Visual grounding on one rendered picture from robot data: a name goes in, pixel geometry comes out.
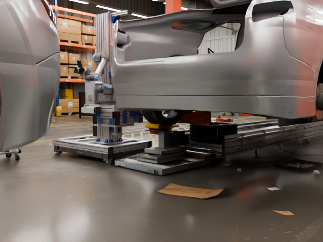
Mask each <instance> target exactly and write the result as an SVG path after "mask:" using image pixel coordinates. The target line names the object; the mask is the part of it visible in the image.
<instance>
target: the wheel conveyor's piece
mask: <svg viewBox="0 0 323 242"><path fill-rule="evenodd" d="M277 121H278V119H276V120H267V121H261V123H263V124H262V128H276V127H279V126H278V122H277ZM270 122H271V123H270ZM319 135H323V121H318V122H311V123H305V124H304V139H306V138H307V141H308V144H307V145H309V141H310V139H311V137H315V136H319Z"/></svg>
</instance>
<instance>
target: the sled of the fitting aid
mask: <svg viewBox="0 0 323 242"><path fill-rule="evenodd" d="M182 158H185V153H184V152H175V153H169V154H164V155H158V154H153V153H147V152H145V153H139V154H137V160H141V161H146V162H151V163H156V164H159V163H163V162H168V161H172V160H177V159H182Z"/></svg>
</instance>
